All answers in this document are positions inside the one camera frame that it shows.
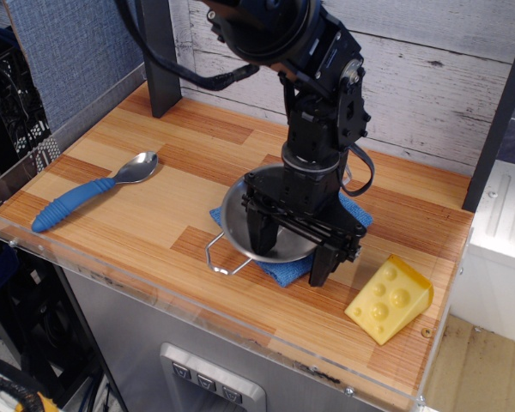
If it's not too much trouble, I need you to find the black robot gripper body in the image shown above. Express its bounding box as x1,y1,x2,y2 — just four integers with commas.
241,163,367,263

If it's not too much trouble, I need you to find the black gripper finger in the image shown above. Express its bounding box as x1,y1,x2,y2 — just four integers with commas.
246,203,279,256
309,245,347,287

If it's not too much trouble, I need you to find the small stainless steel pot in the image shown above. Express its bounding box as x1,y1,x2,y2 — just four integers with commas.
211,167,343,262

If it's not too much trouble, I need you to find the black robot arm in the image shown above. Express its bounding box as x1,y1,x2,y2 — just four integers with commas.
208,1,370,287

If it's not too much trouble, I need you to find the blue folded cloth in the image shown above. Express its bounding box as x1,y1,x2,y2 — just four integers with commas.
204,194,373,288

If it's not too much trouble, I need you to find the yellow toy cheese wedge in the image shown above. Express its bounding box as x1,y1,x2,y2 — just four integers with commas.
344,254,434,345

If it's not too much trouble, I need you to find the silver panel with buttons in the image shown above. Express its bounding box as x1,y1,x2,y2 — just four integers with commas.
160,342,267,411

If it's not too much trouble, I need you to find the clear acrylic table guard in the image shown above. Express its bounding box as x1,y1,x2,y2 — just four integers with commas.
0,69,472,411

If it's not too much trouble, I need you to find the black plastic crate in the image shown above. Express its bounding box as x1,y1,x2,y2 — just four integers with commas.
0,27,51,175

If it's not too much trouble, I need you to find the spoon with blue handle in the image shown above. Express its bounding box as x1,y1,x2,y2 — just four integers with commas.
31,151,159,233

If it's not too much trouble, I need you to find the dark left frame post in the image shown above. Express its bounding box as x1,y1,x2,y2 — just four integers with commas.
136,0,182,118

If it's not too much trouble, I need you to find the dark frame post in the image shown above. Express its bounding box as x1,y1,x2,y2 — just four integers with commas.
462,58,515,212
136,0,182,118

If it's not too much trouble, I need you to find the dark right frame post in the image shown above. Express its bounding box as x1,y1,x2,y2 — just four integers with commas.
462,58,515,212

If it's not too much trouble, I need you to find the black braided cable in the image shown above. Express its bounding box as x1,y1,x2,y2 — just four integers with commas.
113,0,261,92

